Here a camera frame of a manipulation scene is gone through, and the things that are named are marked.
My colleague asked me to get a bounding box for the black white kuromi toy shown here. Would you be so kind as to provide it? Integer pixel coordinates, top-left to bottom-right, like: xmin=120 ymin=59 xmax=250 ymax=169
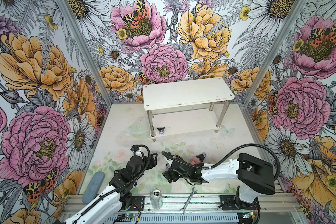
xmin=157 ymin=127 xmax=165 ymax=135

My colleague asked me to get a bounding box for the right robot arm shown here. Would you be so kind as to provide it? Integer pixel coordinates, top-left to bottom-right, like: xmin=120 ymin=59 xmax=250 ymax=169
xmin=162 ymin=152 xmax=275 ymax=204

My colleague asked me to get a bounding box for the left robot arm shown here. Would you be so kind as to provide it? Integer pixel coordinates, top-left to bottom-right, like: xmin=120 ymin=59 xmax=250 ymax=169
xmin=62 ymin=153 xmax=158 ymax=224

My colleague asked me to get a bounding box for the white two-tier shelf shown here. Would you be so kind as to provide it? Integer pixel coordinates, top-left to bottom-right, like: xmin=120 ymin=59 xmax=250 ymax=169
xmin=143 ymin=77 xmax=235 ymax=141

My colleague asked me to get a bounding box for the pink pig toy upper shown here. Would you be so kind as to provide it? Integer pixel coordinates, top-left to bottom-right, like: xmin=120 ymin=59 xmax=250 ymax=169
xmin=190 ymin=157 xmax=202 ymax=165

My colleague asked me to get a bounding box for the silver wrench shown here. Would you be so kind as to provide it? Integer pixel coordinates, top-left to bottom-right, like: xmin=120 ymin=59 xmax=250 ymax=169
xmin=180 ymin=187 xmax=197 ymax=215

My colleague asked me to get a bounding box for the black purple kuromi toy back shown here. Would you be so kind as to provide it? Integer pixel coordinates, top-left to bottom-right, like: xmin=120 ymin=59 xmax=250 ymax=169
xmin=196 ymin=153 xmax=206 ymax=163

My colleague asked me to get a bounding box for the silver drink can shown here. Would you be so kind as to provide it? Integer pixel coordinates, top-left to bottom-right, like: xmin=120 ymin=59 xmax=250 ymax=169
xmin=150 ymin=188 xmax=163 ymax=210

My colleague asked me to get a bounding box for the blue grey sponge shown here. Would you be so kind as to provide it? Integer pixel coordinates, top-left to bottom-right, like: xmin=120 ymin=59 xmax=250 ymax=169
xmin=82 ymin=172 xmax=105 ymax=204

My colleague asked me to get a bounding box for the green circuit board left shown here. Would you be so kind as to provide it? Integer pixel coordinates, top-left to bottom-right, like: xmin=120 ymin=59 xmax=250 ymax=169
xmin=116 ymin=213 xmax=139 ymax=222

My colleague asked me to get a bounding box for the green circuit board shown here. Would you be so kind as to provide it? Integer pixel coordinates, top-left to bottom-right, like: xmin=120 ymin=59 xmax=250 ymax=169
xmin=116 ymin=213 xmax=139 ymax=222
xmin=242 ymin=211 xmax=255 ymax=219

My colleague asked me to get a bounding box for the green circuit board right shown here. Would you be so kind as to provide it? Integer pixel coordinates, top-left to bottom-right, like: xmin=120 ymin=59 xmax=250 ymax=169
xmin=242 ymin=211 xmax=255 ymax=219

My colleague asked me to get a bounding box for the black corrugated cable right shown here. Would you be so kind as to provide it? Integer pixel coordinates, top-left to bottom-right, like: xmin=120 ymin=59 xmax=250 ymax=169
xmin=161 ymin=143 xmax=281 ymax=181

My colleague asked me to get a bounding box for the aluminium front rail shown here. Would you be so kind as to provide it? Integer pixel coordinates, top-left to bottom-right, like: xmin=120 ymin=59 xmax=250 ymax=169
xmin=62 ymin=192 xmax=301 ymax=217

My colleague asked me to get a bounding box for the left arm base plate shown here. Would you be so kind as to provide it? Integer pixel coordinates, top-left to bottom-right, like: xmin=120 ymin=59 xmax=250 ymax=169
xmin=127 ymin=196 xmax=146 ymax=212

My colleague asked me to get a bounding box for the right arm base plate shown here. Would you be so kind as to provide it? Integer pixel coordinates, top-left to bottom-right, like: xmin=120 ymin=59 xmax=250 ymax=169
xmin=218 ymin=195 xmax=259 ymax=211

